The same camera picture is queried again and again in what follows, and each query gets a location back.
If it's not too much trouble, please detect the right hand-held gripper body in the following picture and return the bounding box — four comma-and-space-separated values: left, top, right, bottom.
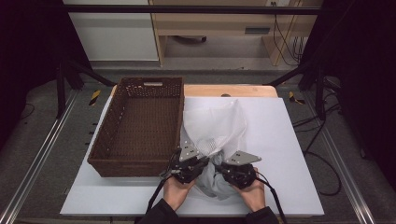
218, 149, 262, 190

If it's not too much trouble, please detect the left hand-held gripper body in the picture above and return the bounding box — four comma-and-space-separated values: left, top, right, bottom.
169, 139, 209, 185

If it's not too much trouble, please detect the grey garment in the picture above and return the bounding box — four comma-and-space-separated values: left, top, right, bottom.
195, 152, 248, 202

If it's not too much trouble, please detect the white mesh laundry bag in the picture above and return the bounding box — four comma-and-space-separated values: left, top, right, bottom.
179, 98, 249, 161

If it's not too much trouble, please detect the brown wicker basket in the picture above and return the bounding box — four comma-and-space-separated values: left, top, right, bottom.
87, 77, 186, 178

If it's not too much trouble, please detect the person's left hand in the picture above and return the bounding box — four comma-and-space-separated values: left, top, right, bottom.
163, 176, 197, 212

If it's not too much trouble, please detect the person's right hand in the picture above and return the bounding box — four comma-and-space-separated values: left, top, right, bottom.
238, 167, 267, 213

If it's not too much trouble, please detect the white foam board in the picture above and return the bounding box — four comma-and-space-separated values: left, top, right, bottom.
59, 95, 325, 217

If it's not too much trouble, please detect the wooden table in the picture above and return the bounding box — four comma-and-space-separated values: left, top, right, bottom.
110, 84, 279, 98

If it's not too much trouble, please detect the black metal stand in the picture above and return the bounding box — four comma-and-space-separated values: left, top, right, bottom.
55, 57, 116, 119
264, 60, 328, 121

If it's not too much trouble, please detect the wooden desk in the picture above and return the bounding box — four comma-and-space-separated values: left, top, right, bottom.
148, 0, 325, 67

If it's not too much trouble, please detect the white cabinet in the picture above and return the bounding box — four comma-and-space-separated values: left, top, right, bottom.
64, 0, 160, 62

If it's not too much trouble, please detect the black horizontal bar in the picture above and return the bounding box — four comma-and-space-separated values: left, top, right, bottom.
62, 4, 322, 16

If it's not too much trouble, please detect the black curtain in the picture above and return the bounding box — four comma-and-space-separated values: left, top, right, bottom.
300, 0, 396, 190
0, 0, 94, 147

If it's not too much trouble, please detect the left hand-held gripper cable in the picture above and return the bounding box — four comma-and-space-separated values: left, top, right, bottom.
145, 148, 183, 217

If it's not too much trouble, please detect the hand-held gripper cable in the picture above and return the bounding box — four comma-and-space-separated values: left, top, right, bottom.
255, 171, 289, 224
145, 148, 183, 217

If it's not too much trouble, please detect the right hand-held gripper cable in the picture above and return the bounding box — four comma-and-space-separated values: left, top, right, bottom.
255, 171, 289, 224

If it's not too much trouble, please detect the black floor cable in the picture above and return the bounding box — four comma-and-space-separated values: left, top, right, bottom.
303, 119, 343, 197

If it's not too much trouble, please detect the metal floor rail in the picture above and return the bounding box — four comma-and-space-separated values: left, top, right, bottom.
303, 91, 377, 224
0, 89, 79, 224

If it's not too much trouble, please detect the bundle of hanging cables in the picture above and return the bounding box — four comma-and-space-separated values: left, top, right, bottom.
270, 1, 305, 67

